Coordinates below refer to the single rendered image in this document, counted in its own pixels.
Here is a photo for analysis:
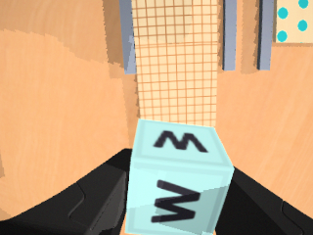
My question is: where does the white strip with teal dots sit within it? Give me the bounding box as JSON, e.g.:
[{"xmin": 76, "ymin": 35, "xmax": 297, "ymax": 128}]
[{"xmin": 273, "ymin": 0, "xmax": 313, "ymax": 43}]

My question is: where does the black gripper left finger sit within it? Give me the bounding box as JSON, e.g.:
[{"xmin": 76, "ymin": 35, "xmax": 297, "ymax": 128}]
[{"xmin": 0, "ymin": 148, "xmax": 133, "ymax": 235}]

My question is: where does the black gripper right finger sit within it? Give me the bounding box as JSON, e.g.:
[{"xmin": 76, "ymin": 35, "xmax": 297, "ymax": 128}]
[{"xmin": 215, "ymin": 165, "xmax": 313, "ymax": 235}]

